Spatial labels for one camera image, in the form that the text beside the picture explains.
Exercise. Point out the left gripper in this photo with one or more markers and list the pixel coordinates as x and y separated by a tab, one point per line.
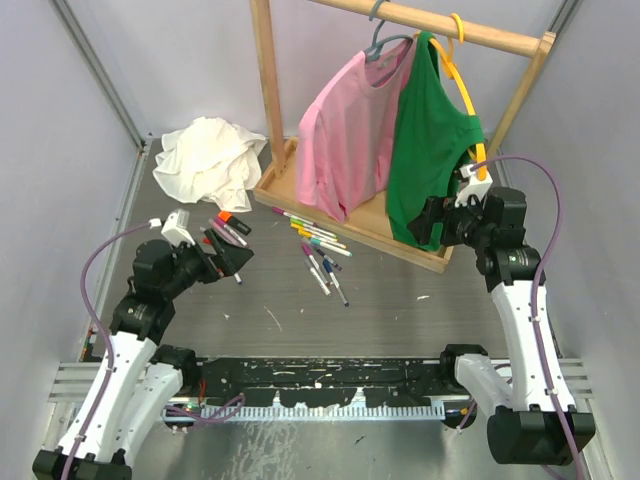
234	255

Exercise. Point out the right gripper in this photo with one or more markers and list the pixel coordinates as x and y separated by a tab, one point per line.
437	209

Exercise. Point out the grey cap marker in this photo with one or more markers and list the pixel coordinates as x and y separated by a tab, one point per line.
317	277

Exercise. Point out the blue cap marker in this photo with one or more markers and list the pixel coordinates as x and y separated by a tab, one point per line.
334	280

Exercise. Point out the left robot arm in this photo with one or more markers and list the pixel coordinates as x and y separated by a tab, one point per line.
138	374

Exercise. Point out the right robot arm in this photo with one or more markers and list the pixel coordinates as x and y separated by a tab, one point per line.
532	417

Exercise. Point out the red cap marker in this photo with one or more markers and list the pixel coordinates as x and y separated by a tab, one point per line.
210	238

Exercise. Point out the pink cap marker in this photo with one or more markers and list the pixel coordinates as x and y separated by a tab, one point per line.
237	237

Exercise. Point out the orange black highlighter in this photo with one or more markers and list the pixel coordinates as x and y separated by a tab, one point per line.
234	222

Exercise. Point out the magenta cap marker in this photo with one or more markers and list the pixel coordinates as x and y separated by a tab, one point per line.
290	215

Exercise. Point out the wooden clothes rack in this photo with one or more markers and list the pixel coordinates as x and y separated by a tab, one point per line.
368	224

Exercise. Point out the green tank top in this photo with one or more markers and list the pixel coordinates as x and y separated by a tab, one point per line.
432	138

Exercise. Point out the green cap marker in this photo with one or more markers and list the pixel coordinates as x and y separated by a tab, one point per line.
310	226

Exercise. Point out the yellow cap marker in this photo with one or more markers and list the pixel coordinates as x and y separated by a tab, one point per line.
311	232

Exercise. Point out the white crumpled cloth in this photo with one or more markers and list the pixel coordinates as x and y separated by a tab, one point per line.
212	161

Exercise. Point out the teal cap marker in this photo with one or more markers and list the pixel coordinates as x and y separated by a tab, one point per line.
331	247

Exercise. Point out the pink t-shirt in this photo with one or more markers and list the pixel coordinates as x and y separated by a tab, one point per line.
346	136

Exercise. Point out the yellow clothes hanger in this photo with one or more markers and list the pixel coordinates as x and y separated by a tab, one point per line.
457	70

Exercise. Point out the grey clothes hanger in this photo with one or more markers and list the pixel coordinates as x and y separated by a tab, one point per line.
375	50

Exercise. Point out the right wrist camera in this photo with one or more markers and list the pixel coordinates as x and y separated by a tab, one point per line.
474	185

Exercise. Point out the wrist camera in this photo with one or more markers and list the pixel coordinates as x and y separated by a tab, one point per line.
474	185
175	230

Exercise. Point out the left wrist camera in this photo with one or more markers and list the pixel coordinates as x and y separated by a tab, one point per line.
175	230

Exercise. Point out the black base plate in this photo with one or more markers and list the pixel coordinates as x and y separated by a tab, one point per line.
316	382

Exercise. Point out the grey cable duct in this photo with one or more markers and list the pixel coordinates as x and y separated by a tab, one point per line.
357	411

